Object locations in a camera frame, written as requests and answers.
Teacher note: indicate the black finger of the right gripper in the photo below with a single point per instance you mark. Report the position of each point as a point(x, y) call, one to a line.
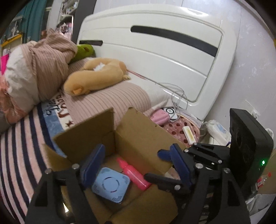
point(163, 183)

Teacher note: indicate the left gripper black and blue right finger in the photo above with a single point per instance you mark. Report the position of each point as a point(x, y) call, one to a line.
point(207, 190)

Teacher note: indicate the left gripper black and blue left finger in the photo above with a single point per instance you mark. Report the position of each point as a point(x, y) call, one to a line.
point(59, 196)

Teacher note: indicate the pink spray bottle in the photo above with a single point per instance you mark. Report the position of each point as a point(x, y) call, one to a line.
point(135, 176)

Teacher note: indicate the light blue square device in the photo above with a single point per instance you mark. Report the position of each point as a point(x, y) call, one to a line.
point(111, 185)

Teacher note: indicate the wet wipes pack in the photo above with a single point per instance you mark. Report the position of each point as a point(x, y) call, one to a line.
point(218, 134)

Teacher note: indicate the white rectangular stick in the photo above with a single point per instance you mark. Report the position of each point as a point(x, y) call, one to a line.
point(189, 135)

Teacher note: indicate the striped plush blanket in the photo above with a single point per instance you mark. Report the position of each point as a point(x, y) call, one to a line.
point(22, 158)

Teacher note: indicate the polka dot pink cushion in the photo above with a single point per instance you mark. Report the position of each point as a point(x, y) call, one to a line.
point(176, 128)

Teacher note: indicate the brown cardboard box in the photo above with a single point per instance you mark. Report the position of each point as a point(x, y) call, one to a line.
point(136, 140)

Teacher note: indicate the pink pouch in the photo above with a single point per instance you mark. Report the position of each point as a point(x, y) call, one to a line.
point(160, 117)

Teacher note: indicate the white round gadget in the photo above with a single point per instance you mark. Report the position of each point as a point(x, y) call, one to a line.
point(173, 116)

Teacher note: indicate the pink ribbed pillow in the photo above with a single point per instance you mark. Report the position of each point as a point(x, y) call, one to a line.
point(120, 97)

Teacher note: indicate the white bed headboard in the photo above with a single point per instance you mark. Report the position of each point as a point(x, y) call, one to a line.
point(168, 45)

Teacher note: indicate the tan plush toy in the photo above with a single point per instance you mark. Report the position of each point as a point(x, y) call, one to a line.
point(96, 74)

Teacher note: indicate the rolled striped duvet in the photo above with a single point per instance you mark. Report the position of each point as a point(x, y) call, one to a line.
point(35, 71)

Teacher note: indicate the green plush toy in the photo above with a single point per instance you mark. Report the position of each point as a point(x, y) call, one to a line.
point(84, 50)

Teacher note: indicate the magenta gift bag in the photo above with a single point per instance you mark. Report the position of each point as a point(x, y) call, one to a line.
point(4, 60)

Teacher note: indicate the yellow shelf unit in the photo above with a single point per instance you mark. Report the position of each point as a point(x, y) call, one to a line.
point(12, 43)

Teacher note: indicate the teal curtain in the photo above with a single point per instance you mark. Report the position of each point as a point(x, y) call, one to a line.
point(28, 22)

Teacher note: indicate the dark bookshelf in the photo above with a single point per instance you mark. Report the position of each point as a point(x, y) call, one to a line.
point(72, 13)

